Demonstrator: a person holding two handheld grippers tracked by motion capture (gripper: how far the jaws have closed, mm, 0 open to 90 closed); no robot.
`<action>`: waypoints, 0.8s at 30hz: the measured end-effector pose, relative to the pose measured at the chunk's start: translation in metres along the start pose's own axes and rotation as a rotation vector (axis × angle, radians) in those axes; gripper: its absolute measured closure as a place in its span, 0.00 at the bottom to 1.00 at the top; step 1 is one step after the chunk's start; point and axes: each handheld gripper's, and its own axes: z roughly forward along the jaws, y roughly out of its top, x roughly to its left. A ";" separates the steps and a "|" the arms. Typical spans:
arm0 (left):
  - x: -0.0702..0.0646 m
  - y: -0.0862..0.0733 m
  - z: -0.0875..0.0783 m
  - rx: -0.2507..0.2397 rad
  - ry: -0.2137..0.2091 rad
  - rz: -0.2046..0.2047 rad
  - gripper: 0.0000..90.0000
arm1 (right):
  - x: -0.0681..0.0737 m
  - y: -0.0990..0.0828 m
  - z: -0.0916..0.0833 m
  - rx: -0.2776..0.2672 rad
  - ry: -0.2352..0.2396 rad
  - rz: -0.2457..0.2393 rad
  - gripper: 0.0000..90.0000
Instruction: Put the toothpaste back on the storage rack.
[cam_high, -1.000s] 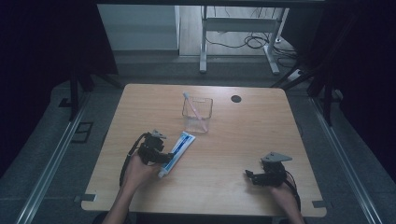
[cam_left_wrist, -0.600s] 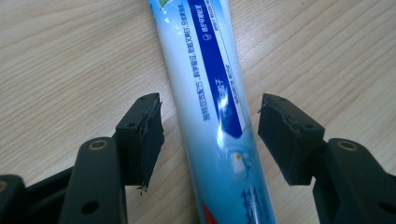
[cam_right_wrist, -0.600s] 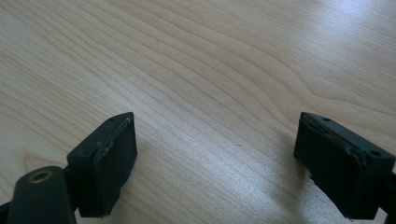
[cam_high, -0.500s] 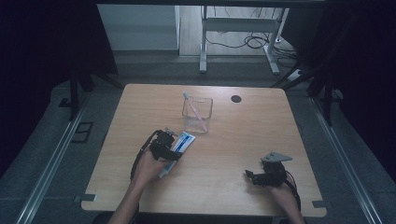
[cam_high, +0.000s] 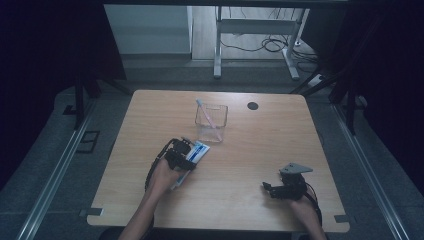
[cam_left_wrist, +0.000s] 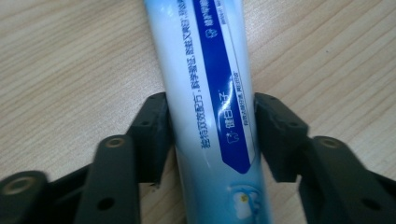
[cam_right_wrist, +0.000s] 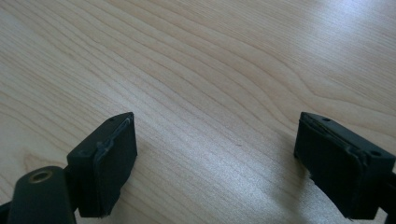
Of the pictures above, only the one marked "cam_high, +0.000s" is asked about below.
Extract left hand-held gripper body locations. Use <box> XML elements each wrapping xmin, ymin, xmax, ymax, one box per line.
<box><xmin>164</xmin><ymin>139</ymin><xmax>189</xmax><ymax>162</ymax></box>

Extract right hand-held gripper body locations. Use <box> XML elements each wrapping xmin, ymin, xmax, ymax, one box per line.
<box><xmin>279</xmin><ymin>162</ymin><xmax>314</xmax><ymax>201</ymax></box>

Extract blue and white toothpaste tube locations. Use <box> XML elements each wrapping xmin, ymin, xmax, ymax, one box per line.
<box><xmin>171</xmin><ymin>140</ymin><xmax>211</xmax><ymax>191</ymax></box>

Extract clear plastic cup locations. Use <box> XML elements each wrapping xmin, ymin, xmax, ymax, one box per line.
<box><xmin>194</xmin><ymin>102</ymin><xmax>229</xmax><ymax>144</ymax></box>

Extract pink toothbrush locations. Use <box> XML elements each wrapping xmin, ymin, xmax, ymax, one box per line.
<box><xmin>195</xmin><ymin>98</ymin><xmax>223</xmax><ymax>142</ymax></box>

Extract person's left hand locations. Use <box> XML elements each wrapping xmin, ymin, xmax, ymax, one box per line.
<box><xmin>147</xmin><ymin>159</ymin><xmax>188</xmax><ymax>198</ymax></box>

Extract person's right hand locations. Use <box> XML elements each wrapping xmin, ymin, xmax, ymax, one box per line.
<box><xmin>288</xmin><ymin>194</ymin><xmax>319</xmax><ymax>224</ymax></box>

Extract black metal stand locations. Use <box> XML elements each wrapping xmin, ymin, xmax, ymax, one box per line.
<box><xmin>289</xmin><ymin>64</ymin><xmax>368</xmax><ymax>136</ymax></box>
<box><xmin>63</xmin><ymin>64</ymin><xmax>132</xmax><ymax>131</ymax></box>

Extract white power strip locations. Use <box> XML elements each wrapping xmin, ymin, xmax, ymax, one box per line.
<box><xmin>308</xmin><ymin>74</ymin><xmax>326</xmax><ymax>88</ymax></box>

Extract white partition panel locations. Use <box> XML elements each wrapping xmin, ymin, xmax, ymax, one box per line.
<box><xmin>103</xmin><ymin>4</ymin><xmax>194</xmax><ymax>55</ymax></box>

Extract dark curtain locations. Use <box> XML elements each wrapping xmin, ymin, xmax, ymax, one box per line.
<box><xmin>0</xmin><ymin>0</ymin><xmax>127</xmax><ymax>192</ymax></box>
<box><xmin>301</xmin><ymin>0</ymin><xmax>424</xmax><ymax>196</ymax></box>

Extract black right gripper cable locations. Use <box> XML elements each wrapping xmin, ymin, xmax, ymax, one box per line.
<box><xmin>303</xmin><ymin>181</ymin><xmax>324</xmax><ymax>228</ymax></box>

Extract aluminium floor rail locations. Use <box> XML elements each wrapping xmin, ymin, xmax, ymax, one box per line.
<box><xmin>331</xmin><ymin>103</ymin><xmax>410</xmax><ymax>240</ymax></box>
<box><xmin>16</xmin><ymin>99</ymin><xmax>98</xmax><ymax>240</ymax></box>

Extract black floor cables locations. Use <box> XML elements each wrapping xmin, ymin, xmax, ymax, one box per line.
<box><xmin>221</xmin><ymin>34</ymin><xmax>322</xmax><ymax>73</ymax></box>

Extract white desk frame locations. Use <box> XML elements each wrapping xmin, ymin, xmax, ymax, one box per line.
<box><xmin>213</xmin><ymin>6</ymin><xmax>311</xmax><ymax>80</ymax></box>

